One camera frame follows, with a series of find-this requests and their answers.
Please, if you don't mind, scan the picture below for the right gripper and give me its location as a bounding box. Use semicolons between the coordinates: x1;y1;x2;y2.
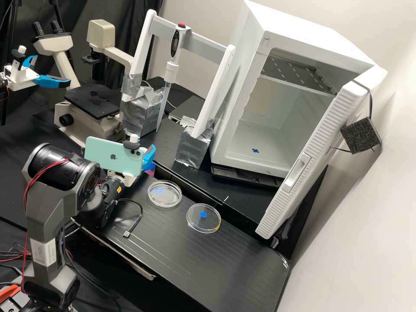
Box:
111;144;157;188

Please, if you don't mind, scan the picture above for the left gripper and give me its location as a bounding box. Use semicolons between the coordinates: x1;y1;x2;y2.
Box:
4;55;71;91

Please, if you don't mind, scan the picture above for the left phone holder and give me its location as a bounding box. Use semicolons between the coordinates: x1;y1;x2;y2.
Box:
11;45;29;72

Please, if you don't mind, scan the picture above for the petri dish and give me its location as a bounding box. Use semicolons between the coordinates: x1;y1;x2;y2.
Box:
147;180;182;208

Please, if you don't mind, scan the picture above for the grey flat case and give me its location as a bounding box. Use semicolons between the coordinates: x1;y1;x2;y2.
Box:
169;95;206;125

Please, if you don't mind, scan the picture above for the cream microscope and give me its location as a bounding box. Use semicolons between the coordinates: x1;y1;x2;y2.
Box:
32;19;134;147

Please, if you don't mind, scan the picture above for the white pipette stand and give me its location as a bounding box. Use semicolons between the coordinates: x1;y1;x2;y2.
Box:
119;9;237;170

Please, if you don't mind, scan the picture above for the petri dish lid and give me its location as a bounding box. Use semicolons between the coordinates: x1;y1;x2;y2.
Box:
185;202;223;234

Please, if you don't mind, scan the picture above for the pipette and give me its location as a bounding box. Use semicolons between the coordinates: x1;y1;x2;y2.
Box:
156;24;192;133

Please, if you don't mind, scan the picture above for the incubator door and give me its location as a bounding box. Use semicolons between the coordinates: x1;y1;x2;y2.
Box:
254;69;383;240

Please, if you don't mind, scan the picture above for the white incubator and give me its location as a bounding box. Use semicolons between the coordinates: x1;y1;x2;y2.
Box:
209;0;389;180

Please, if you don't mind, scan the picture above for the right wrist camera phone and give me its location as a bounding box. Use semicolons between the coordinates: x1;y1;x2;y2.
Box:
84;132;147;173

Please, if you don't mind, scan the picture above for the black cable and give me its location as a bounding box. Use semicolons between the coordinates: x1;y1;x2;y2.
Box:
117;198;144;238

